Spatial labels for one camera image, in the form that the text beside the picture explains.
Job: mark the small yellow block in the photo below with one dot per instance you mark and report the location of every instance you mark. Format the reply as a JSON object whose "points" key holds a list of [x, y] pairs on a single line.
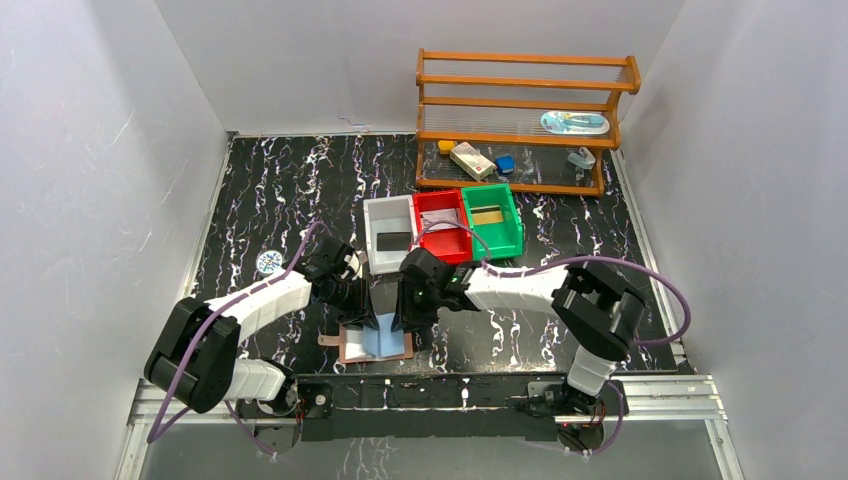
{"points": [[445, 146]]}

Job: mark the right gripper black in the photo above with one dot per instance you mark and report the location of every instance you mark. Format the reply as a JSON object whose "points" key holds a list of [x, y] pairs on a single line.
{"points": [[407, 315]]}

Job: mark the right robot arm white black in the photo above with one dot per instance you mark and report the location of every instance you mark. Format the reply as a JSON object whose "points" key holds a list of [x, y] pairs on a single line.
{"points": [[598, 307]]}

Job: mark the brown leather card holder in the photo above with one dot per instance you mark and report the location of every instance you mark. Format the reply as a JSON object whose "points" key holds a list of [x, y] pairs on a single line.
{"points": [[371, 345]]}

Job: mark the teal packaged tool on shelf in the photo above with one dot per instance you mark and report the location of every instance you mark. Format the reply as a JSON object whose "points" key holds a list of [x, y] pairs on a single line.
{"points": [[574, 123]]}

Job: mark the white cardboard box on shelf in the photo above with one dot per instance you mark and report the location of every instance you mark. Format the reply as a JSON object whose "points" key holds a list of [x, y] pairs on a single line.
{"points": [[472, 161]]}

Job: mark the green plastic bin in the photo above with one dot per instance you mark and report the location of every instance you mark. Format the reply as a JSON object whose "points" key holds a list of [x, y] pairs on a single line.
{"points": [[504, 240]]}

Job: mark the black card in white bin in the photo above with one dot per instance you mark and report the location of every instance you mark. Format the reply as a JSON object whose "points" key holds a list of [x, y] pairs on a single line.
{"points": [[393, 241]]}

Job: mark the small blue block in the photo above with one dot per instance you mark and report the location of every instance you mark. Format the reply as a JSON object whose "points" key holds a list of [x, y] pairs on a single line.
{"points": [[505, 164]]}

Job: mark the black metal base frame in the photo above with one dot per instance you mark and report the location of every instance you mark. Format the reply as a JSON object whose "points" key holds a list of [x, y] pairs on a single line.
{"points": [[524, 406]]}

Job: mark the red plastic bin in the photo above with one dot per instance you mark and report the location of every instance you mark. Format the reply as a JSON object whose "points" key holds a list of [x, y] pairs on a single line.
{"points": [[446, 240]]}

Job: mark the blue patterned can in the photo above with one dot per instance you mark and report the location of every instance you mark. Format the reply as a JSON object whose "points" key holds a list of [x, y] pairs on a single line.
{"points": [[268, 262]]}

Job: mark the wooden orange shelf rack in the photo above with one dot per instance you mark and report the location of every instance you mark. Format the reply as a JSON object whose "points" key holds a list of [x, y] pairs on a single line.
{"points": [[494, 102]]}

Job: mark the grey numbered credit card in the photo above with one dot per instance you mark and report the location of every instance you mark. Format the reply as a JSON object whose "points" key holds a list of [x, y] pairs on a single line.
{"points": [[439, 219]]}

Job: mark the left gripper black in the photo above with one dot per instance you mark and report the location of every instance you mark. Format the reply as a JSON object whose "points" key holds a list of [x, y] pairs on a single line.
{"points": [[361, 307]]}

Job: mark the light blue tape dispenser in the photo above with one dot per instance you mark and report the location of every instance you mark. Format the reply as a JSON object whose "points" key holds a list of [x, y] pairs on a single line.
{"points": [[582, 158]]}

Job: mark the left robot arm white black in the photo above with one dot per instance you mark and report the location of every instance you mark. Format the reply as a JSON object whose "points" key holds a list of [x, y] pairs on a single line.
{"points": [[198, 348]]}

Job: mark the gold card in green bin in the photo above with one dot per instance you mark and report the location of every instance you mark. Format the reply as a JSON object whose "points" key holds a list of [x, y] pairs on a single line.
{"points": [[487, 215]]}

